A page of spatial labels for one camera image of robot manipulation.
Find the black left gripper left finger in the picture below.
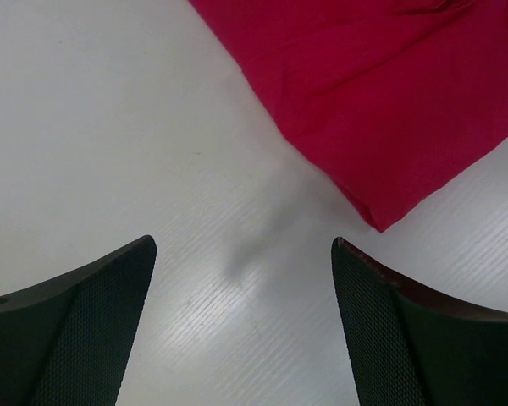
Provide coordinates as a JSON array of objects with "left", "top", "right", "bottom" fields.
[{"left": 0, "top": 235, "right": 157, "bottom": 405}]

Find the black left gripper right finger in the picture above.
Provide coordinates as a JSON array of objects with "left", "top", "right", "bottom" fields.
[{"left": 331, "top": 238, "right": 508, "bottom": 405}]

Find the pink red t shirt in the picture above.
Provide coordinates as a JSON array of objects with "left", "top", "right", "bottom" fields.
[{"left": 193, "top": 1, "right": 508, "bottom": 232}]

